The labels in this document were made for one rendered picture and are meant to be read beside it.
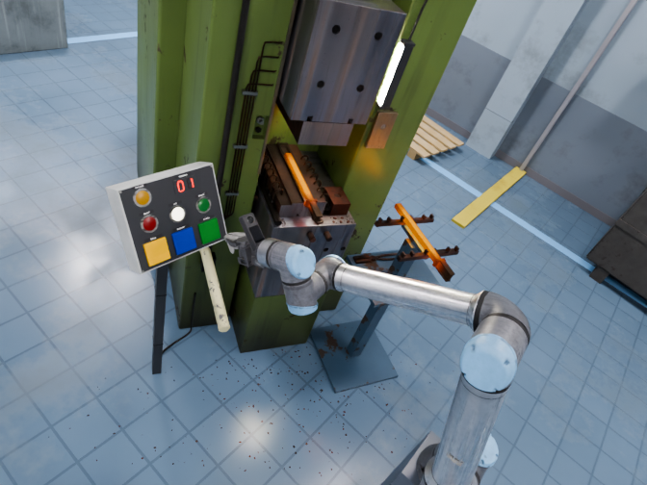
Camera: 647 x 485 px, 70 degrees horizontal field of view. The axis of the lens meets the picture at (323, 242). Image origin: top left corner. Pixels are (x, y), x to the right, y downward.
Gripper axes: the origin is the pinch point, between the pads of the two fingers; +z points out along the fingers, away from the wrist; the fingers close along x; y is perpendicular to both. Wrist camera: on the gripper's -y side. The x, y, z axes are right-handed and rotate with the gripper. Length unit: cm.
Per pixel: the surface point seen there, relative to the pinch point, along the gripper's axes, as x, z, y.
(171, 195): -10.4, 10.9, -15.3
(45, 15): 83, 340, -109
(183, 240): -10.6, 10.2, -0.1
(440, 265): 74, -36, 34
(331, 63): 39, -19, -48
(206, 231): -1.5, 10.2, 0.1
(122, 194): -25.5, 10.9, -20.0
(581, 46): 407, 15, -31
